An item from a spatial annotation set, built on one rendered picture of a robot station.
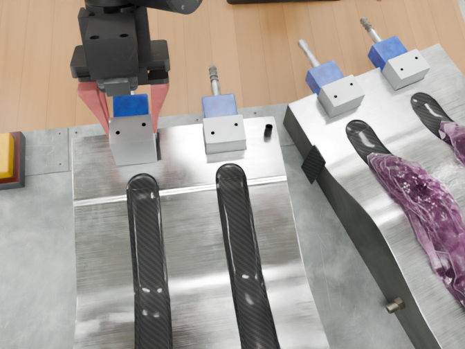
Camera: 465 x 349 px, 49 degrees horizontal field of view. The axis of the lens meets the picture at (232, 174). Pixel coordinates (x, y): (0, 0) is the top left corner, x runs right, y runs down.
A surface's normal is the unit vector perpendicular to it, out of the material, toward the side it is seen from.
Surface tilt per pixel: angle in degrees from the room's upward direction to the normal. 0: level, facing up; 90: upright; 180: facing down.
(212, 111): 0
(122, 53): 58
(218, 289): 16
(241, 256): 3
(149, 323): 28
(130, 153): 87
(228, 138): 0
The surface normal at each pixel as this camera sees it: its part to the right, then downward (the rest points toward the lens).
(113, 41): 0.15, 0.55
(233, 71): 0.04, -0.40
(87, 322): -0.02, -0.73
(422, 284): 0.15, -0.17
